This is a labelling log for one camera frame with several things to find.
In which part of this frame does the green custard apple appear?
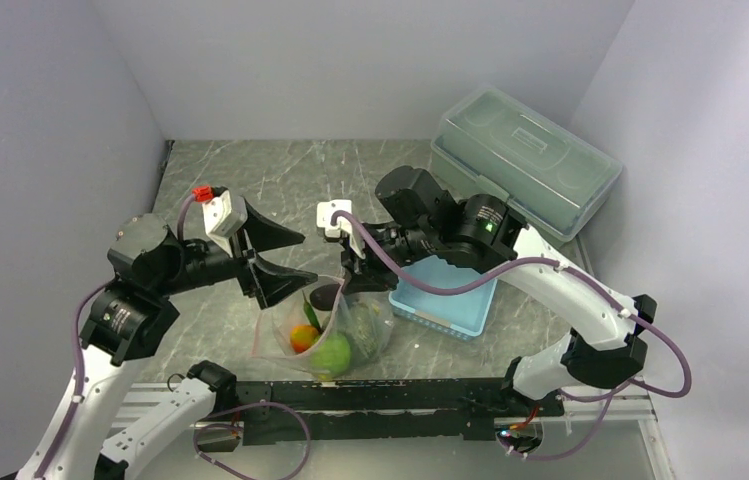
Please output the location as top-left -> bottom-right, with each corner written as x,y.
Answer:
310,333 -> 352,377

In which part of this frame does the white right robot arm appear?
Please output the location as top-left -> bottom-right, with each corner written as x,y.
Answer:
317,166 -> 656,415

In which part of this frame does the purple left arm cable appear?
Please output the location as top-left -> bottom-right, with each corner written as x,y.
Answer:
32,195 -> 200,480

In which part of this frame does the purple eggplant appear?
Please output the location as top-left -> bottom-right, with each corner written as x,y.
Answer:
309,283 -> 341,312

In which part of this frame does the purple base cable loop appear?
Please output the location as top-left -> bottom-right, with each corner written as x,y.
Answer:
192,401 -> 314,480

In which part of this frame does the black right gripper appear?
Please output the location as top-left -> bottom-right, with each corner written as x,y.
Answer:
340,219 -> 437,293

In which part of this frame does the light blue plastic basket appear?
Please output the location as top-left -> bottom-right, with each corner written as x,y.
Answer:
389,257 -> 497,341

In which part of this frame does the orange mango fruit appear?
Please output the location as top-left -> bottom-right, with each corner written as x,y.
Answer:
289,325 -> 321,354

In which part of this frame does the green chili pepper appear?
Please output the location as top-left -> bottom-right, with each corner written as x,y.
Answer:
302,293 -> 322,332

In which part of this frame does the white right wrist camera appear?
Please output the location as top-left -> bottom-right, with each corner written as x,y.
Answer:
316,199 -> 353,241

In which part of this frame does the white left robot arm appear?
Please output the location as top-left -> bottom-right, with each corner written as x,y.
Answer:
17,187 -> 316,479

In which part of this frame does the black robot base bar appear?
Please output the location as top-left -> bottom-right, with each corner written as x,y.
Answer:
205,378 -> 564,446

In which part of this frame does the netted green melon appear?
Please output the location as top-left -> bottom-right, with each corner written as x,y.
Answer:
347,298 -> 393,364

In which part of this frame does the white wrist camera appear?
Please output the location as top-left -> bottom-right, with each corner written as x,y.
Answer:
316,199 -> 353,241
192,186 -> 248,257

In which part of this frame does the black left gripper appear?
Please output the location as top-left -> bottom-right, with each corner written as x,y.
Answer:
155,196 -> 318,305

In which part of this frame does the clear zip top bag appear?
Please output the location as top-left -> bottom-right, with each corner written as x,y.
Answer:
251,276 -> 395,380

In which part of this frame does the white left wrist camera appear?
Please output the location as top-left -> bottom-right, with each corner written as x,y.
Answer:
192,186 -> 248,257

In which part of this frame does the green storage box, clear lid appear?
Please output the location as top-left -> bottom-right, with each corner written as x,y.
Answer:
431,87 -> 623,243

